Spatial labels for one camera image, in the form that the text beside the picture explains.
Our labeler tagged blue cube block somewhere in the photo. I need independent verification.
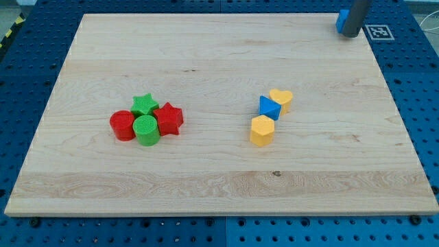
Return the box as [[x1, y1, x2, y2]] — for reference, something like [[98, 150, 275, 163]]
[[335, 9, 350, 34]]

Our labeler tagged green star block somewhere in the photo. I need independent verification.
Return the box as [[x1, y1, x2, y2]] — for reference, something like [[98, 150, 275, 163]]
[[130, 93, 159, 118]]

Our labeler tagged wooden board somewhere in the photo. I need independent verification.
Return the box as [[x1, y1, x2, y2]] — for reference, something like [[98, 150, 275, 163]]
[[5, 14, 438, 217]]

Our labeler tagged green cylinder block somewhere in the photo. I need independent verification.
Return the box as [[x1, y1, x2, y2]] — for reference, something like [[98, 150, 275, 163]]
[[133, 115, 161, 146]]

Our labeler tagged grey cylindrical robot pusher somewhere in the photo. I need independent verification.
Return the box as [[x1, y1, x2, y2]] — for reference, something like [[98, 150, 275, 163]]
[[342, 0, 372, 38]]

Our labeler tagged red star block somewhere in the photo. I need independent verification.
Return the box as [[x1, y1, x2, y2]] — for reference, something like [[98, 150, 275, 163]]
[[153, 102, 184, 136]]

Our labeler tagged red cylinder block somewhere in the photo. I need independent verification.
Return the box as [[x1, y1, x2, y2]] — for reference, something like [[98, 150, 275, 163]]
[[109, 110, 135, 141]]

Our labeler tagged yellow heart block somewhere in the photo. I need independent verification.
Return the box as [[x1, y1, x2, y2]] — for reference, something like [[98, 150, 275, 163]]
[[269, 89, 294, 116]]

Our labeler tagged blue triangle block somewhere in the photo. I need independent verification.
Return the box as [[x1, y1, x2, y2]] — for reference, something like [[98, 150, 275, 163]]
[[259, 95, 281, 121]]

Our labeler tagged yellow hexagon block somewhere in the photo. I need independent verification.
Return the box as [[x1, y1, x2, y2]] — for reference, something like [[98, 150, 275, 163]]
[[250, 115, 275, 147]]

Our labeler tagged white cable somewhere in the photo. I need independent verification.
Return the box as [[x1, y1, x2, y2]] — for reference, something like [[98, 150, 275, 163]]
[[418, 10, 439, 34]]

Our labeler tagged white fiducial marker tag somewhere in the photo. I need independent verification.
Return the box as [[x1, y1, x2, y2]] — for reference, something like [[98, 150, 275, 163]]
[[366, 24, 394, 40]]

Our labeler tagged black yellow hazard tape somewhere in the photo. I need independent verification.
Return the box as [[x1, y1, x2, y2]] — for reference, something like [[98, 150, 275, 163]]
[[1, 13, 26, 51]]

